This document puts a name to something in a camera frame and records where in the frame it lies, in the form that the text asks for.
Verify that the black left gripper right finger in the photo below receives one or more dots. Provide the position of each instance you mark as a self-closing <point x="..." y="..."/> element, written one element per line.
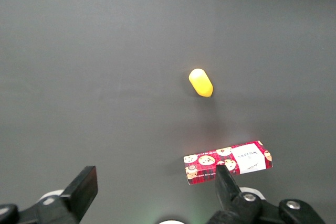
<point x="228" y="192"/>

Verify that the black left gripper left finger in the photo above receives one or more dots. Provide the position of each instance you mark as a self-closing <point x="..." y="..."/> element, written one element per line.
<point x="78" y="192"/>

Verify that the red tartan cookie box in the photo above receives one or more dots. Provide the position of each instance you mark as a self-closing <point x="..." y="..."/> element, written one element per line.
<point x="207" y="167"/>

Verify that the yellow lemon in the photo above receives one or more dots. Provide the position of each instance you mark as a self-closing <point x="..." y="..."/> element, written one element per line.
<point x="200" y="83"/>

